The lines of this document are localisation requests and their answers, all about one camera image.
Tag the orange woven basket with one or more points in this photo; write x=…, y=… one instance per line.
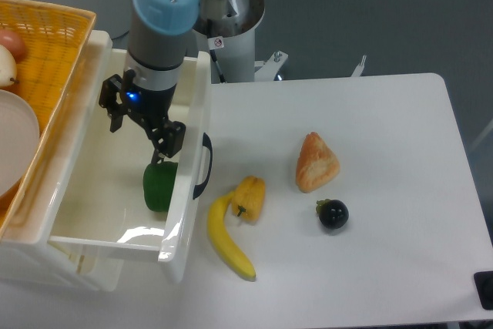
x=55, y=36

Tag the pale pear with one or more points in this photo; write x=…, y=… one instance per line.
x=8, y=68

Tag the black object at table edge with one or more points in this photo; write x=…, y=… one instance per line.
x=484, y=286

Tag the white drawer cabinet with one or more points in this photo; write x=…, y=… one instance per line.
x=28, y=251

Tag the pink plate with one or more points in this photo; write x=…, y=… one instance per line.
x=19, y=139

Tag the yellow bell pepper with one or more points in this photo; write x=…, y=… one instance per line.
x=248, y=199

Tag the dark purple mangosteen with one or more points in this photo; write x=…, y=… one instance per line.
x=333, y=214

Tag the triangular bread pastry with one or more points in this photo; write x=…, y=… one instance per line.
x=317, y=164

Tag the green bell pepper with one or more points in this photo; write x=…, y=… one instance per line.
x=158, y=185

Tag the open white upper drawer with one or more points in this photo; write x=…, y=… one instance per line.
x=103, y=207

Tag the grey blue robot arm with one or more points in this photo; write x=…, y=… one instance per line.
x=157, y=45

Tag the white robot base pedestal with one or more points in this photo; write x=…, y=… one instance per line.
x=226, y=29

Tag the red apple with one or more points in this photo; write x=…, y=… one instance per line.
x=14, y=43

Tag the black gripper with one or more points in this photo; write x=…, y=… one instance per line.
x=120, y=96

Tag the yellow banana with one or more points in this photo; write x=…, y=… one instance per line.
x=223, y=243

